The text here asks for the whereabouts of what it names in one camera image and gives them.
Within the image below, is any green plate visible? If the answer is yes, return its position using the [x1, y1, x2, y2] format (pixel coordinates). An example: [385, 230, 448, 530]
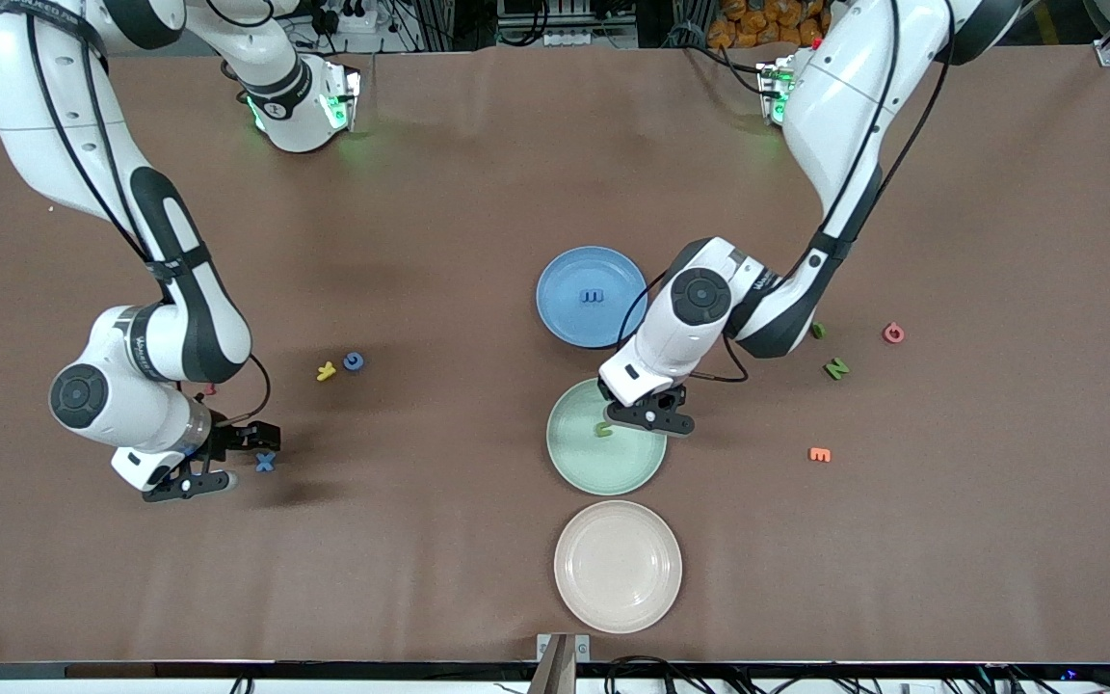
[545, 376, 669, 497]

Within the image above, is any blue plate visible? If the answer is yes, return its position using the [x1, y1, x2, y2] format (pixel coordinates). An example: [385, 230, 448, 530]
[536, 246, 649, 350]

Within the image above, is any beige plate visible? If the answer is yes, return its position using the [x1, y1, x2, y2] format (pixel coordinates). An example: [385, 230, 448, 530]
[553, 499, 684, 635]

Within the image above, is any brown table cover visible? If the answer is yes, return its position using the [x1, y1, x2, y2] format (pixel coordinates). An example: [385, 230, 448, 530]
[0, 43, 1110, 666]

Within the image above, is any long white power strip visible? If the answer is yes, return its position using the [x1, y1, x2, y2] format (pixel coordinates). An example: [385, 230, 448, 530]
[543, 29, 639, 50]

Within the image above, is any bag of orange items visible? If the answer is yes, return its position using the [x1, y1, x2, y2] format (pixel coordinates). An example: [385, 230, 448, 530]
[707, 0, 828, 51]

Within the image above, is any white power strip with plugs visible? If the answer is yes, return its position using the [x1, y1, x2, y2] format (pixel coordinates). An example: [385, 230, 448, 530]
[319, 0, 379, 36]

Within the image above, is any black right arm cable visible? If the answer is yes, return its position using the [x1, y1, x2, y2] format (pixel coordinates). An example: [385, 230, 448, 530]
[20, 8, 274, 430]

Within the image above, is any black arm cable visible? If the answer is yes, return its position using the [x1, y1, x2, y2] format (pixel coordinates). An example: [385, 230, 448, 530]
[616, 0, 951, 385]
[20, 8, 274, 430]

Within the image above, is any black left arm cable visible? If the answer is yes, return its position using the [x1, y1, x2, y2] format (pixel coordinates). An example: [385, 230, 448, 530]
[616, 0, 951, 385]

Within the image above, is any metal camera post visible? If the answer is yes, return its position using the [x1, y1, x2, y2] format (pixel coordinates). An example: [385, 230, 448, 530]
[536, 631, 591, 694]

